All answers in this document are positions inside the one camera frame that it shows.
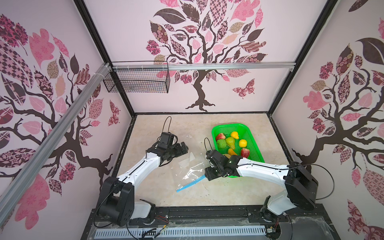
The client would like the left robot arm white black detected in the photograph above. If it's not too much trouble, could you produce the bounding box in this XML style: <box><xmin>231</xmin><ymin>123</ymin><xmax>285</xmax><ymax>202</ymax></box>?
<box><xmin>96</xmin><ymin>132</ymin><xmax>189</xmax><ymax>227</ymax></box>

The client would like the green apple toy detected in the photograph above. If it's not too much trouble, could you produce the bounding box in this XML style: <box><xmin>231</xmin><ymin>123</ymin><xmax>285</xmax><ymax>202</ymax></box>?
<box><xmin>216</xmin><ymin>139</ymin><xmax>227</xmax><ymax>149</ymax></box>

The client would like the orange banana toy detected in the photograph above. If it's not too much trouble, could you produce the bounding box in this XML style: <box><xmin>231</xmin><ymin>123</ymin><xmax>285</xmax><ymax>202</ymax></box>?
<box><xmin>228</xmin><ymin>148</ymin><xmax>239</xmax><ymax>156</ymax></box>

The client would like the aluminium frame rail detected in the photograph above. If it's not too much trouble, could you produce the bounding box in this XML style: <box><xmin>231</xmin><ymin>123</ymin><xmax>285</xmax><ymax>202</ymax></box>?
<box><xmin>1</xmin><ymin>63</ymin><xmax>111</xmax><ymax>225</ymax></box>
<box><xmin>113</xmin><ymin>62</ymin><xmax>296</xmax><ymax>71</ymax></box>

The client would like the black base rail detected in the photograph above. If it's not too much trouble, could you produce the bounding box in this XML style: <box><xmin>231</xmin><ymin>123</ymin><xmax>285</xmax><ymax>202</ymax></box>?
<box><xmin>81</xmin><ymin>204</ymin><xmax>340</xmax><ymax>240</ymax></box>

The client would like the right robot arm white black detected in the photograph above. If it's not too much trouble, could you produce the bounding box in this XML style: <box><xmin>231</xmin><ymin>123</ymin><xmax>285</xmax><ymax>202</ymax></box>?
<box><xmin>205</xmin><ymin>150</ymin><xmax>319</xmax><ymax>222</ymax></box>

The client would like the red apple toy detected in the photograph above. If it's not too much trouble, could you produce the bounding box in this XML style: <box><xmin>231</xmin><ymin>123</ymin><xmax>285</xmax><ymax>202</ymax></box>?
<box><xmin>216</xmin><ymin>133</ymin><xmax>226</xmax><ymax>141</ymax></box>

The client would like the left aluminium frame rail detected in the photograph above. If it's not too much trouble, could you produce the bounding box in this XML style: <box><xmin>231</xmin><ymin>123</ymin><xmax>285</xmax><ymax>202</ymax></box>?
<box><xmin>1</xmin><ymin>63</ymin><xmax>111</xmax><ymax>225</ymax></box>

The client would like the black wire wall basket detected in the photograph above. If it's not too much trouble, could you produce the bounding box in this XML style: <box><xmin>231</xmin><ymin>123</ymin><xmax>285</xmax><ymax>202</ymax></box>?
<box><xmin>104</xmin><ymin>60</ymin><xmax>171</xmax><ymax>94</ymax></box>

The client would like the clear zip bag blue zipper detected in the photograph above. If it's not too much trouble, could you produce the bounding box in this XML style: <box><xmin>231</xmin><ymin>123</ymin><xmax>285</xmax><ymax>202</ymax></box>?
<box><xmin>173</xmin><ymin>153</ymin><xmax>210</xmax><ymax>193</ymax></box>

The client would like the green plastic basket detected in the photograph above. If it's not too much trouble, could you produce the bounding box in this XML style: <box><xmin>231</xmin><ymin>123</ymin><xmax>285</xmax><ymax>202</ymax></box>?
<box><xmin>212</xmin><ymin>124</ymin><xmax>265</xmax><ymax>163</ymax></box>

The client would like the green pear toy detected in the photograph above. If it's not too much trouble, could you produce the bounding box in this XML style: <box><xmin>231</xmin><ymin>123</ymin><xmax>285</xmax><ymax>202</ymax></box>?
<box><xmin>225</xmin><ymin>137</ymin><xmax>236</xmax><ymax>150</ymax></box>

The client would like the yellow lemon toy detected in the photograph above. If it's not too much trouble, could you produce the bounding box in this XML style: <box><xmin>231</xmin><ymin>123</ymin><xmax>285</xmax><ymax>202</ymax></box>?
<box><xmin>239</xmin><ymin>139</ymin><xmax>248</xmax><ymax>148</ymax></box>

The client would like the yellow pear toy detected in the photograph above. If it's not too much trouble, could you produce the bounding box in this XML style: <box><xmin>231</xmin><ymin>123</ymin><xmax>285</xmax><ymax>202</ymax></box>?
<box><xmin>231</xmin><ymin>132</ymin><xmax>240</xmax><ymax>140</ymax></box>

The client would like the white slotted cable duct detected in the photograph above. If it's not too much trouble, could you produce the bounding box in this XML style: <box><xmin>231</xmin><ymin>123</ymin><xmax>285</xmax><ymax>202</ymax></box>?
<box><xmin>94</xmin><ymin>226</ymin><xmax>266</xmax><ymax>240</ymax></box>

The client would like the rear aluminium frame rail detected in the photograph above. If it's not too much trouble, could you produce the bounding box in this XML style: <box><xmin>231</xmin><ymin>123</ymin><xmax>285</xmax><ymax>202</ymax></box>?
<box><xmin>113</xmin><ymin>62</ymin><xmax>296</xmax><ymax>71</ymax></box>

